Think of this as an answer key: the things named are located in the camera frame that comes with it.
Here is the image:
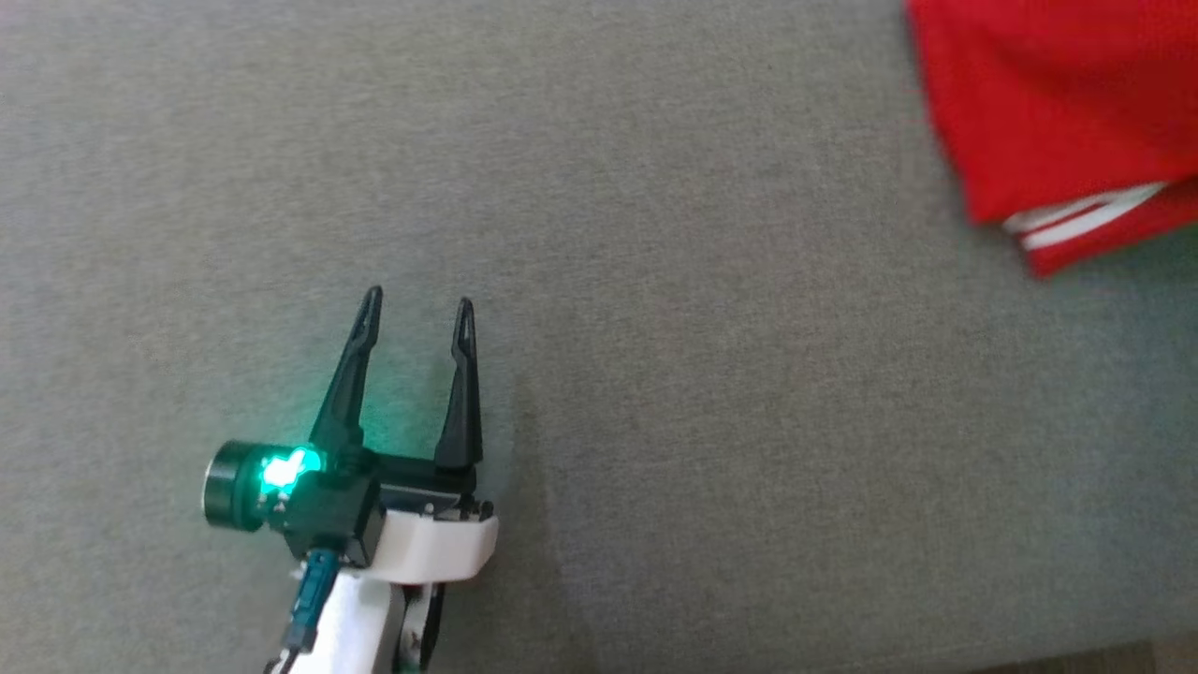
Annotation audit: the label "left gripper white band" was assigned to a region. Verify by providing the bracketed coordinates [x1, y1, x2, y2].
[308, 286, 500, 586]

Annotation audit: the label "red jersey white sleeves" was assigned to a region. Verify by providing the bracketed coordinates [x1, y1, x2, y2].
[904, 0, 1198, 280]

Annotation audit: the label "left arm cable blue plug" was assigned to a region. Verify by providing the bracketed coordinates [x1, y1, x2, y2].
[279, 549, 342, 674]

